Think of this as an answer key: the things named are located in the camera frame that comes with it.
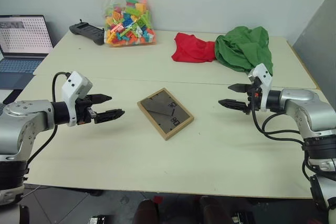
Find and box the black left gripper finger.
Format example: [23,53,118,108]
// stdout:
[87,93,113,106]
[94,109,125,125]

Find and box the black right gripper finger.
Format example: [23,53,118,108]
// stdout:
[218,99,250,115]
[228,83,254,94]

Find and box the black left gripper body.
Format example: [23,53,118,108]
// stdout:
[76,96,98,126]

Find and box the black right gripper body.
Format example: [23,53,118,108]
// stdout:
[246,81,263,112]

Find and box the green cloth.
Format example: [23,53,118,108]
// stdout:
[214,26,274,77]

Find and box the red cloth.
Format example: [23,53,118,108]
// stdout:
[171,32,217,63]

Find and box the black handheld controller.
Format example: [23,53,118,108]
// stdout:
[69,19,105,46]

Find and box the clear bag of colourful bricks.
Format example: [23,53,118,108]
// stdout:
[87,0,158,48]

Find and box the grey laptop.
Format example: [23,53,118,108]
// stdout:
[0,15,54,90]

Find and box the dark rounded shape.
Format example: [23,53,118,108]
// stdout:
[132,199,161,224]

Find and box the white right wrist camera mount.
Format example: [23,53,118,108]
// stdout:
[248,63,273,112]

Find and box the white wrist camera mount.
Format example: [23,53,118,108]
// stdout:
[61,71,93,127]
[248,63,273,112]

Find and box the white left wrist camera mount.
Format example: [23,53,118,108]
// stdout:
[61,71,93,127]

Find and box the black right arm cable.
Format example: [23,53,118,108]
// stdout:
[250,84,308,145]

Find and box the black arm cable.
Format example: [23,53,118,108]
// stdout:
[25,71,72,172]
[250,84,308,145]

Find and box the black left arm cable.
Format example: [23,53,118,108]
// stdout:
[25,71,72,172]

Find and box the wooden picture frame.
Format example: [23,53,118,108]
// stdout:
[137,87,195,141]

